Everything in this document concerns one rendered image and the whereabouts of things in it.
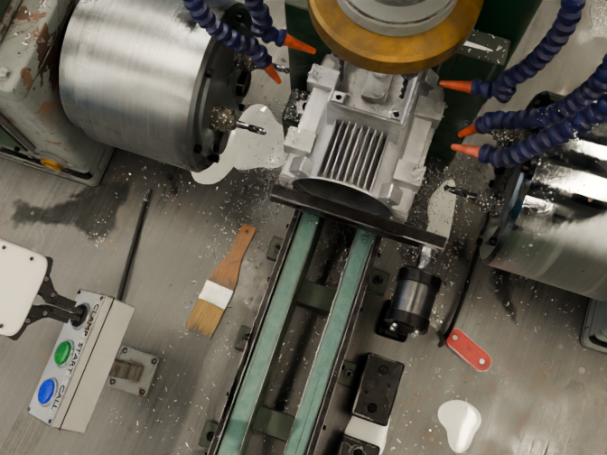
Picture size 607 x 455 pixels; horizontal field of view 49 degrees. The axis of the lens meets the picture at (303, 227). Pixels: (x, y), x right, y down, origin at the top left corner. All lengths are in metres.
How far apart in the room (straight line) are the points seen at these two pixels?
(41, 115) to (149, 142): 0.16
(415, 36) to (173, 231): 0.64
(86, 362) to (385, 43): 0.52
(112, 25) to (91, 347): 0.41
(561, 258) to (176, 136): 0.52
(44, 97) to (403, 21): 0.53
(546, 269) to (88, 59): 0.65
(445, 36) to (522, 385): 0.65
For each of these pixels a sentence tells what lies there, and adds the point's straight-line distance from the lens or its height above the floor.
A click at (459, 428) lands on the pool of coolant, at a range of 1.14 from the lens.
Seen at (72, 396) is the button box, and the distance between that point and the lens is 0.89.
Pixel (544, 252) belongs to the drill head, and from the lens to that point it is 0.89.
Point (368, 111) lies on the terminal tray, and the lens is 0.89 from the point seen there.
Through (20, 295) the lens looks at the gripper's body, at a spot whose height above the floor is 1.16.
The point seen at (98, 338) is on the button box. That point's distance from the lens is 0.89.
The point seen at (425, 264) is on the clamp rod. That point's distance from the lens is 0.93.
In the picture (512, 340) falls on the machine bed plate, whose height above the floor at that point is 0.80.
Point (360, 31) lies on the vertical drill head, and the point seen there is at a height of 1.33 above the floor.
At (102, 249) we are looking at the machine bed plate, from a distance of 1.21.
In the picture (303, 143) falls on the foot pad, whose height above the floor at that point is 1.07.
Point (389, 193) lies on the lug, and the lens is 0.88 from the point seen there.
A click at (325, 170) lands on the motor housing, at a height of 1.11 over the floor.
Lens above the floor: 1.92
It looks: 74 degrees down
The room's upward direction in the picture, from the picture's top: 3 degrees counter-clockwise
